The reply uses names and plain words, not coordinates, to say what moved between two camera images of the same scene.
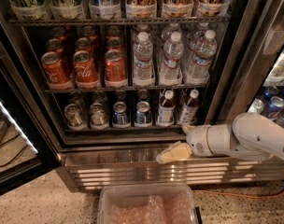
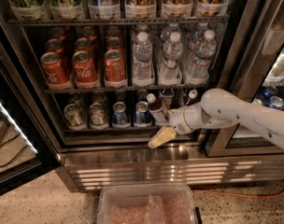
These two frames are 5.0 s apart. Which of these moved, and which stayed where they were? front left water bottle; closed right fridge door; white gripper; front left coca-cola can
Moved: white gripper
Stayed: closed right fridge door; front left coca-cola can; front left water bottle
